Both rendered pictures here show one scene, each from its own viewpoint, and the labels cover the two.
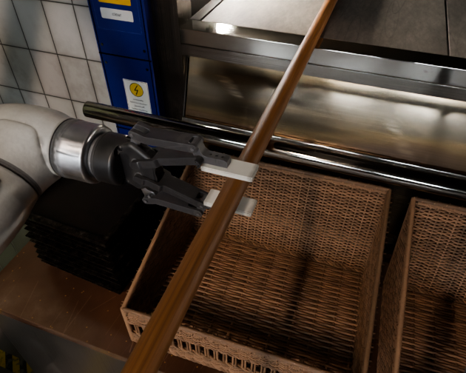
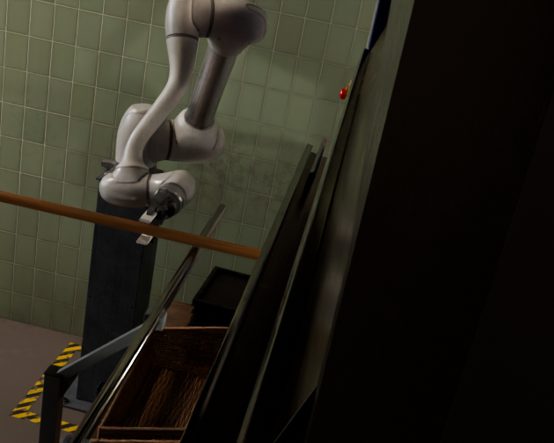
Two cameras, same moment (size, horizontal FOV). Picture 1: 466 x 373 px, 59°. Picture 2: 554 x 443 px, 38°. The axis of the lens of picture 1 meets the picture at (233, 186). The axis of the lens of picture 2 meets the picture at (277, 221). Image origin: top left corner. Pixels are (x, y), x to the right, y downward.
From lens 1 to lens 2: 2.08 m
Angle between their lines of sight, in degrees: 64
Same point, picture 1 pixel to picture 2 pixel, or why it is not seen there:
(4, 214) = (128, 190)
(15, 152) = (155, 178)
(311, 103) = not seen: hidden behind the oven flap
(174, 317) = (72, 210)
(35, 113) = (178, 176)
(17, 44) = not seen: hidden behind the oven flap
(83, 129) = (169, 186)
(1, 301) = (172, 310)
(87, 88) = not seen: hidden behind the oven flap
